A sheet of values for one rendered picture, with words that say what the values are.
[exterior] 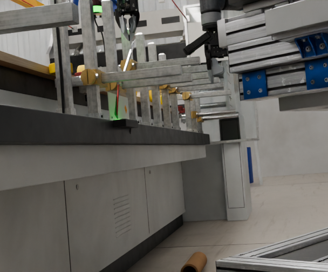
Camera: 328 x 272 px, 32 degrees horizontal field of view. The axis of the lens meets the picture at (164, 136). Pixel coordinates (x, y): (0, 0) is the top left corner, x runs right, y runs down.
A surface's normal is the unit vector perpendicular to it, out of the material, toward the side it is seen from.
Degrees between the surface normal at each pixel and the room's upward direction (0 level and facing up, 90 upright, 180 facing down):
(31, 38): 90
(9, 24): 90
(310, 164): 90
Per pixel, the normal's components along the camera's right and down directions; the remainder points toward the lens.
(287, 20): -0.69, 0.04
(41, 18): -0.20, -0.01
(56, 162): 0.98, -0.08
